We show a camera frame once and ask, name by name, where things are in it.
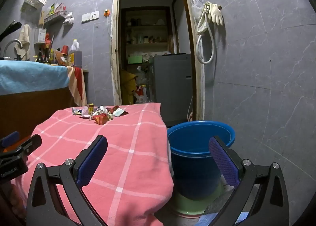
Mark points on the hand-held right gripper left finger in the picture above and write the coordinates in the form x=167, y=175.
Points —
x=91, y=159

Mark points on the wall switch socket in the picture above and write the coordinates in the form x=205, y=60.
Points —
x=90, y=16

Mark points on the blue plastic bucket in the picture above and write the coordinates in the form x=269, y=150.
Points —
x=192, y=166

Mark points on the crumpled clear plastic bag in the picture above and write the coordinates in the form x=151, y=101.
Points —
x=142, y=75

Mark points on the wall rack with packets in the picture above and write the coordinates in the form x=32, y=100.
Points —
x=55, y=14

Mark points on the white rag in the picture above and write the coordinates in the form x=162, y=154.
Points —
x=69, y=18

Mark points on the small red wrapper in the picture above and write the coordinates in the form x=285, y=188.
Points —
x=113, y=109

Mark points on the yellow bag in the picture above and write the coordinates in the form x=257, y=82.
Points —
x=127, y=85

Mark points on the wooden cabinet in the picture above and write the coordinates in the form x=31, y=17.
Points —
x=24, y=112

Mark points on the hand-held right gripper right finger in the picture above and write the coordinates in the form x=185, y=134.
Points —
x=223, y=161

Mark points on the grey washing machine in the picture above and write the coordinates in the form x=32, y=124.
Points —
x=170, y=87

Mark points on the cooking oil bottle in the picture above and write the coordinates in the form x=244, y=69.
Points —
x=75, y=55

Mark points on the red cup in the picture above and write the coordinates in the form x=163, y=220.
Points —
x=64, y=50

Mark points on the white packet with green label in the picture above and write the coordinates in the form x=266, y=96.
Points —
x=119, y=112

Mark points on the worn door frame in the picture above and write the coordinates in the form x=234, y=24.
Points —
x=114, y=43

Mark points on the wooden shelf unit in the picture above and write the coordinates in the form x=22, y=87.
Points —
x=145, y=27

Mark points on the white wall basket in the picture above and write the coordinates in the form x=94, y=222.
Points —
x=33, y=0

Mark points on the red and white bag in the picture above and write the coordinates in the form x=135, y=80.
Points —
x=141, y=95

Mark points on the pink plaid cloth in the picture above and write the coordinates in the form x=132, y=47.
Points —
x=123, y=142

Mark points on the green plastic basin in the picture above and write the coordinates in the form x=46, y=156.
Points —
x=190, y=205

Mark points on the red and cream striped cloth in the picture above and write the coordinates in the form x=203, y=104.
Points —
x=77, y=85

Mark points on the cream rubber gloves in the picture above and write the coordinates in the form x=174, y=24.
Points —
x=216, y=13

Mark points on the green box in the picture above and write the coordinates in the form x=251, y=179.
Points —
x=135, y=59

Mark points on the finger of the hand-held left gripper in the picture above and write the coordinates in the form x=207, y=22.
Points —
x=30, y=143
x=9, y=138

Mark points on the blue snack wrapper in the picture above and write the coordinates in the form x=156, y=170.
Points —
x=77, y=111

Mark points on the beige hanging towel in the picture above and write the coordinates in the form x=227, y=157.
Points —
x=23, y=40

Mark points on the orange wall hook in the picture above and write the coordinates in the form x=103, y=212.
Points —
x=107, y=13

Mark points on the metal faucet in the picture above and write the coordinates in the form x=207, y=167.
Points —
x=11, y=43

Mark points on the light blue cloth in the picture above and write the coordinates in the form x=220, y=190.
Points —
x=32, y=75

